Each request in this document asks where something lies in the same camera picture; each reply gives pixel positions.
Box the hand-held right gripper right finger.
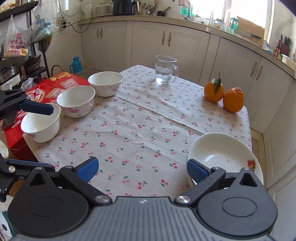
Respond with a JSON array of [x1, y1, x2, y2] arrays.
[[173, 159, 264, 207]]

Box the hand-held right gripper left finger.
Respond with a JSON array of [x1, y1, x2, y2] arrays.
[[22, 156, 112, 205]]

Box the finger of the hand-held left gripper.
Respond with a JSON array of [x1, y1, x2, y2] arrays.
[[0, 89, 54, 120], [0, 159, 56, 202]]

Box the white floral bowl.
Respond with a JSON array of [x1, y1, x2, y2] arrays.
[[88, 71, 123, 97], [21, 103, 61, 143], [57, 85, 96, 118]]

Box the white plate with fruit print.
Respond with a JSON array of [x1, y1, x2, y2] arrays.
[[187, 133, 264, 188]]

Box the red printed carton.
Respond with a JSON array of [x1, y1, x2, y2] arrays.
[[2, 71, 91, 163]]

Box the black cooking pot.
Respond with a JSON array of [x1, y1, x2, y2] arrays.
[[23, 55, 42, 72]]

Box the steel cooking pot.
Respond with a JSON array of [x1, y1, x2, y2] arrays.
[[0, 62, 20, 84]]

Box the black metal shelf rack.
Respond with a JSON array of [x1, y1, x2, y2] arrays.
[[0, 0, 50, 80]]

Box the blue thermos flask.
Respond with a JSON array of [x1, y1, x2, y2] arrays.
[[70, 56, 80, 74]]

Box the cherry print tablecloth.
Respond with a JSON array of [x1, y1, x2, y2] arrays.
[[23, 64, 252, 202]]

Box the plastic bag with red print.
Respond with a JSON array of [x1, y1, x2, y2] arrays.
[[2, 15, 31, 58]]

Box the orange with leaf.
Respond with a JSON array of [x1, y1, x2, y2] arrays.
[[204, 72, 225, 103]]

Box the clear plastic bag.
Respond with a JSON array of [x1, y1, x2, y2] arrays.
[[31, 1, 59, 42]]

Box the glass mug with water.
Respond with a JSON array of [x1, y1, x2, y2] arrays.
[[155, 55, 179, 84]]

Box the white electric kettle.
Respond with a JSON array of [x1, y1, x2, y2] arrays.
[[82, 3, 94, 19]]

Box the white kitchen cabinets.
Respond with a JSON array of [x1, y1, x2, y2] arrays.
[[79, 17, 296, 193]]

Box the utensil holder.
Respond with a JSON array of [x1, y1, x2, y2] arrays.
[[141, 2, 158, 15]]

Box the knife block with knives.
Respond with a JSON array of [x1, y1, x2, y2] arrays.
[[280, 35, 292, 56]]

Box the wooden cutting board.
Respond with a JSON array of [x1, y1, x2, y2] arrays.
[[236, 16, 265, 40]]

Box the metal faucet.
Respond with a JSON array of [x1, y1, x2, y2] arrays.
[[181, 2, 192, 21]]

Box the small black pot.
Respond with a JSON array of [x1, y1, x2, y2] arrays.
[[157, 6, 171, 17]]

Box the window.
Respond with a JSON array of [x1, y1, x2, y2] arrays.
[[192, 0, 273, 26]]

